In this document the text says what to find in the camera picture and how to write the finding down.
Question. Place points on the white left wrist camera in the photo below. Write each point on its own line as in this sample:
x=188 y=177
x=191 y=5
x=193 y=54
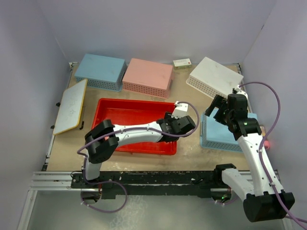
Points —
x=180 y=110

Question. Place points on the white perforated basket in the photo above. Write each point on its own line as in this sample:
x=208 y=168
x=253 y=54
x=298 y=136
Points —
x=212 y=78

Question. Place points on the pink perforated basket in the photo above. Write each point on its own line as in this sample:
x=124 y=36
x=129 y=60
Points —
x=148 y=77

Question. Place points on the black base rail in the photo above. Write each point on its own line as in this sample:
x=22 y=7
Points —
x=155 y=183

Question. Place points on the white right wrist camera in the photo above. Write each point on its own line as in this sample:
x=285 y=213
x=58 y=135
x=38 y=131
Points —
x=238 y=90

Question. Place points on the pink capped bottle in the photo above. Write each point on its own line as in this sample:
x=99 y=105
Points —
x=266 y=143

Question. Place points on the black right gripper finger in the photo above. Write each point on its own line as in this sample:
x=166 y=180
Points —
x=217 y=102
x=220 y=117

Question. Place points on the red plastic tray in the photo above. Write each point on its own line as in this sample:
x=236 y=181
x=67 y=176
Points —
x=135 y=112

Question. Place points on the small white green box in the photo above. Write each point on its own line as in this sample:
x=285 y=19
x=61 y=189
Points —
x=182 y=63

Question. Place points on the light blue perforated basket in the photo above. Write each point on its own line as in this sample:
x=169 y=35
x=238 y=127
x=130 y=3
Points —
x=101 y=72

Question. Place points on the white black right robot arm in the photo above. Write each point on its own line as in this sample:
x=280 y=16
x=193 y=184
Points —
x=264 y=198

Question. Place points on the yellow framed whiteboard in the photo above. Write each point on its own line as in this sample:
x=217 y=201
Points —
x=70 y=108

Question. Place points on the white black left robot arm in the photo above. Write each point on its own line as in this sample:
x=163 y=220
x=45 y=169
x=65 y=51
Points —
x=102 y=141

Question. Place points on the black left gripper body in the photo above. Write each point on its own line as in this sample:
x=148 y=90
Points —
x=168 y=117

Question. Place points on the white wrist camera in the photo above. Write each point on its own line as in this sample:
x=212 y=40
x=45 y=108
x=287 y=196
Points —
x=238 y=90
x=180 y=110

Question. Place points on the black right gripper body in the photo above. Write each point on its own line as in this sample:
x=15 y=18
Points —
x=230 y=115

